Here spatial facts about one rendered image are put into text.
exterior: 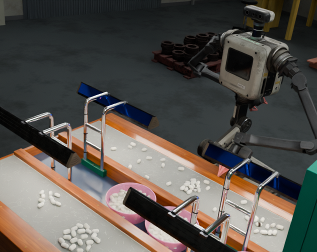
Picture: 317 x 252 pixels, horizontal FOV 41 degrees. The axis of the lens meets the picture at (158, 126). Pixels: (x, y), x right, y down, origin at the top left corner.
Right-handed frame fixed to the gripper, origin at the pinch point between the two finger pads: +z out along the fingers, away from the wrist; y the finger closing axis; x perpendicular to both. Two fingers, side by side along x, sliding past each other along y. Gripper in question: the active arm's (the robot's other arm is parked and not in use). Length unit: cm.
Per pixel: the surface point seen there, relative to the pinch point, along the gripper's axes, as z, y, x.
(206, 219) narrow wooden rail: 26.6, 12.9, -14.1
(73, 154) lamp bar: 38, -36, -69
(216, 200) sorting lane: 13.2, 6.2, 0.3
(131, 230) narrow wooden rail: 52, -8, -35
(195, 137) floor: -63, -112, 160
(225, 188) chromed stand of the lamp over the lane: 13.4, 22.6, -37.9
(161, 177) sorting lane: 17.1, -28.2, -3.3
